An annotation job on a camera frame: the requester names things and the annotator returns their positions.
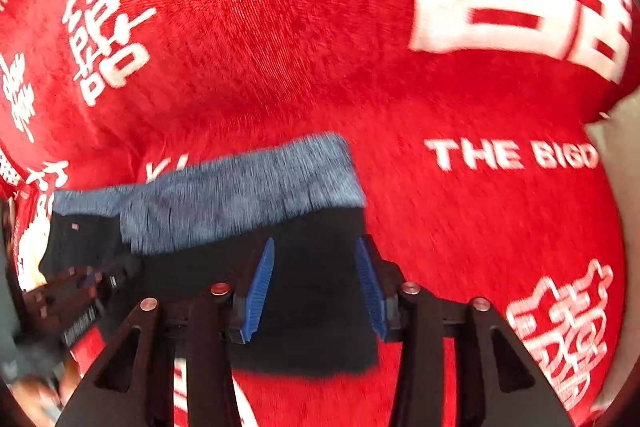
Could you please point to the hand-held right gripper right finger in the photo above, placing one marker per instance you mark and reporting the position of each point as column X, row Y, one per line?
column 372, row 292

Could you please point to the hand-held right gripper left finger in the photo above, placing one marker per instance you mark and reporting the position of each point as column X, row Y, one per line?
column 257, row 297

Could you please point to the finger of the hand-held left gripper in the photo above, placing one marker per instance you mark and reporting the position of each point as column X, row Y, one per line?
column 117, row 274

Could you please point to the black pants with blue trim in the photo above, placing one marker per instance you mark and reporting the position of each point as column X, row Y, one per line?
column 310, row 257

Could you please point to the cream fluffy cloth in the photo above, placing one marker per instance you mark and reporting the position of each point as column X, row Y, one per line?
column 31, row 257

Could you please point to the white pillow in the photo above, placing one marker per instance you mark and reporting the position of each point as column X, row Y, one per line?
column 622, row 232

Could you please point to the red printed blanket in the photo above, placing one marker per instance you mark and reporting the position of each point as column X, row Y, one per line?
column 300, row 32

